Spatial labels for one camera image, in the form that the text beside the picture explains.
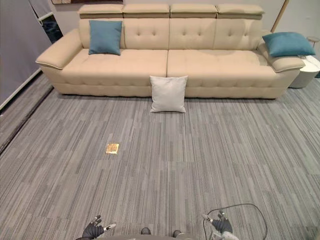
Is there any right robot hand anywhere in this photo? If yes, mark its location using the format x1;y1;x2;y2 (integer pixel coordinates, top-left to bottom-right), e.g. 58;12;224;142
201;210;233;235

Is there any grey robot torso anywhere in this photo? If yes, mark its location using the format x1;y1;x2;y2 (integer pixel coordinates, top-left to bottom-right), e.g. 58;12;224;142
96;233;216;240

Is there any small round wooden table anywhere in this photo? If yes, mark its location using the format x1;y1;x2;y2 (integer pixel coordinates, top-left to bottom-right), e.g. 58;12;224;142
306;36;320;50

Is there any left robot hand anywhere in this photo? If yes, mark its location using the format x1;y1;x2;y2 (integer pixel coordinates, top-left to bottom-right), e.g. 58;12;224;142
82;214;117;239

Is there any brass floor socket plate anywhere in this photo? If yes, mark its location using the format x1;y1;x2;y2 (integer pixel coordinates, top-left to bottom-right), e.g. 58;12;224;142
105;143;120;155

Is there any wooden floor lamp pole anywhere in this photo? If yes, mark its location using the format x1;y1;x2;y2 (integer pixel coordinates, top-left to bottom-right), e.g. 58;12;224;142
271;0;289;33

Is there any black floor threshold strip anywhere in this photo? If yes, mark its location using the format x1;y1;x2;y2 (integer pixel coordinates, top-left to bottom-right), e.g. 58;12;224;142
0;86;55;156

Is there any light grey square cushion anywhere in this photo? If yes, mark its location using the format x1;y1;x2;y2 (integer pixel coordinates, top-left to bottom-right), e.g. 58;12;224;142
149;75;189;114

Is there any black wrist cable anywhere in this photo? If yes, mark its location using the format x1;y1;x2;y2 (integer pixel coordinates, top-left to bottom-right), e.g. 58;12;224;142
202;203;264;240

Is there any teal square cushion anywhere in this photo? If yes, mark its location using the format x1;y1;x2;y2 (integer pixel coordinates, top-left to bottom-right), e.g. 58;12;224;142
88;20;123;56
261;31;317;58

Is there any dark framed wall picture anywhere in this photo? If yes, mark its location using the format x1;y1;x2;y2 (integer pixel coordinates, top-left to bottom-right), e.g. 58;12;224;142
50;0;125;6

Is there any white round side table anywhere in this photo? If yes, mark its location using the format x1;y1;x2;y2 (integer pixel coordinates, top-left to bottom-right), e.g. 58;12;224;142
288;55;320;89

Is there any beige leather sofa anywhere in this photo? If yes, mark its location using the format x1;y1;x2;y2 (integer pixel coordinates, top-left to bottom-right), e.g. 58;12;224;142
36;3;306;100

